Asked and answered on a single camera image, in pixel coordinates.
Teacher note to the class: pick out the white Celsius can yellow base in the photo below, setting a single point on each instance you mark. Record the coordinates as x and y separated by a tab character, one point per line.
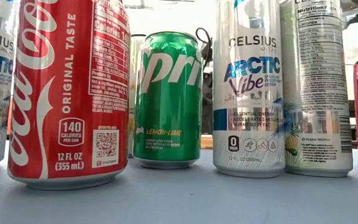
317	93
136	49

